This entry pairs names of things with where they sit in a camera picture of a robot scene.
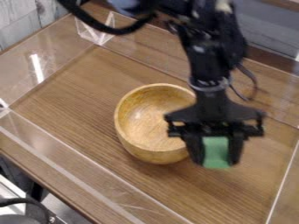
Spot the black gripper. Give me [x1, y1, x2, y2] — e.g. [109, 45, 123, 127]
[165, 87, 266, 165]

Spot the green rectangular block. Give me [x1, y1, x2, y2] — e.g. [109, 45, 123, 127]
[203, 137, 230, 169]

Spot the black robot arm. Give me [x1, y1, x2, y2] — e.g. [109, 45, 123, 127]
[58, 0, 266, 167]

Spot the brown wooden bowl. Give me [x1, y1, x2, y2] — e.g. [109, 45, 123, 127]
[114, 83, 195, 165]

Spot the clear acrylic corner bracket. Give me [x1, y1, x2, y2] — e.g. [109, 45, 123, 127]
[75, 18, 114, 46]

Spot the black metal table bracket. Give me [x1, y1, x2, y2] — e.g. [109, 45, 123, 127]
[26, 192, 67, 224]

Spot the black cable bottom left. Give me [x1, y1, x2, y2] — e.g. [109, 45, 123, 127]
[0, 197, 53, 224]

